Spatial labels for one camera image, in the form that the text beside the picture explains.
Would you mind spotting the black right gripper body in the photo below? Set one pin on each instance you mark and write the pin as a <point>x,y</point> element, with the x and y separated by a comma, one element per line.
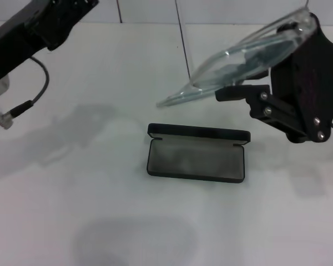
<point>308,83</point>

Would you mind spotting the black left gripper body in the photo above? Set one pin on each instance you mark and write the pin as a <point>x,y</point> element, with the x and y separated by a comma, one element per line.
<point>22,33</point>

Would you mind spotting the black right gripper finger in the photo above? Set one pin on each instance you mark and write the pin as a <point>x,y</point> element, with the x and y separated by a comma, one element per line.
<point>258,99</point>
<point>262,72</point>

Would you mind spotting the clear transparent glasses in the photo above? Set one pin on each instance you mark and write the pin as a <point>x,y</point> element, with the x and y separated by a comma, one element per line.
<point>211,69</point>

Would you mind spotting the black glasses case grey lining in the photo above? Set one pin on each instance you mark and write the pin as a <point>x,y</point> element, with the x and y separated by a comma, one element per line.
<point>194,163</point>

